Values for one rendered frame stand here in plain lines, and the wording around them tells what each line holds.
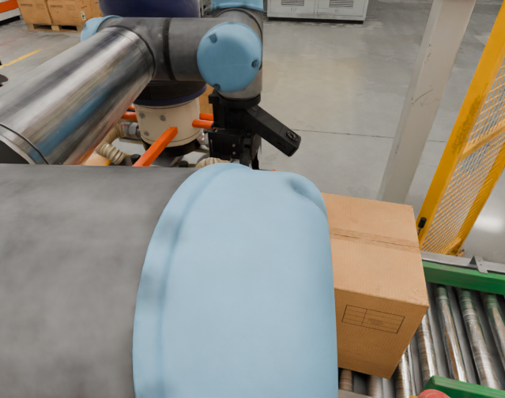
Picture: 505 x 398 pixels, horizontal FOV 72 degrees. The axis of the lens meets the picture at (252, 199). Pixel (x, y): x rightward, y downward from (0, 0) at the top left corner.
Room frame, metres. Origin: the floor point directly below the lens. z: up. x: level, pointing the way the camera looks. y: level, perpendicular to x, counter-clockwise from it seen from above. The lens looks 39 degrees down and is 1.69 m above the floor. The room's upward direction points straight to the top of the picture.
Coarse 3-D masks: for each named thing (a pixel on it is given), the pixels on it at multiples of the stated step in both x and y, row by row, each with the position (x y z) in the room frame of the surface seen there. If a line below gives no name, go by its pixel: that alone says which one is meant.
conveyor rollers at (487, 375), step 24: (456, 288) 0.88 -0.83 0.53; (456, 336) 0.65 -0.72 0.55; (480, 336) 0.65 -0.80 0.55; (504, 336) 0.65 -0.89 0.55; (408, 360) 0.57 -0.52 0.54; (432, 360) 0.57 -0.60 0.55; (456, 360) 0.57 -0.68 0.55; (480, 360) 0.57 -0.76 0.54; (504, 360) 0.58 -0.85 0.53; (408, 384) 0.49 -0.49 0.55
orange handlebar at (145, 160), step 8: (128, 112) 0.90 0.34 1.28; (200, 120) 0.85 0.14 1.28; (208, 120) 0.88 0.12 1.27; (176, 128) 0.81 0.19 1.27; (208, 128) 0.83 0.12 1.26; (216, 128) 0.83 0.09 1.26; (160, 136) 0.76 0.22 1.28; (168, 136) 0.77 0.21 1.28; (160, 144) 0.73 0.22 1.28; (152, 152) 0.69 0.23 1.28; (144, 160) 0.65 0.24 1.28; (152, 160) 0.68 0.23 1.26
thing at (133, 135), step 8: (128, 128) 0.91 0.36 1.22; (136, 128) 0.91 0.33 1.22; (128, 136) 0.91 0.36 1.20; (136, 136) 0.90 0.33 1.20; (200, 136) 0.86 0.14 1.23; (200, 144) 0.86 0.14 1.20; (208, 144) 0.84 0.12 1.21; (208, 152) 0.85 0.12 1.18; (160, 160) 0.79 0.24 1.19; (168, 160) 0.79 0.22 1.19; (176, 160) 0.81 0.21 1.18
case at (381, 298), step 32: (352, 224) 0.80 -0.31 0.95; (384, 224) 0.80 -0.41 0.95; (352, 256) 0.67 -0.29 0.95; (384, 256) 0.67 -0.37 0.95; (416, 256) 0.67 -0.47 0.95; (352, 288) 0.56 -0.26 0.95; (384, 288) 0.56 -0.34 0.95; (416, 288) 0.56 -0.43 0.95; (352, 320) 0.55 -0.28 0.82; (384, 320) 0.53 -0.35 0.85; (416, 320) 0.51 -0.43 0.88; (352, 352) 0.54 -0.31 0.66; (384, 352) 0.52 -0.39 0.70
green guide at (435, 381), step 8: (432, 376) 0.48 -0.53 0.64; (432, 384) 0.46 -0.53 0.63; (440, 384) 0.45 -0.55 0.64; (448, 384) 0.45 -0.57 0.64; (456, 384) 0.45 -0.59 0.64; (464, 384) 0.45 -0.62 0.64; (472, 384) 0.45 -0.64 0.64; (448, 392) 0.45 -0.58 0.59; (456, 392) 0.44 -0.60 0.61; (464, 392) 0.43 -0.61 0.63; (472, 392) 0.43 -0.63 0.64; (480, 392) 0.43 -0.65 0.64; (488, 392) 0.43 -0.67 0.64; (496, 392) 0.43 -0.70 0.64; (504, 392) 0.43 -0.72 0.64
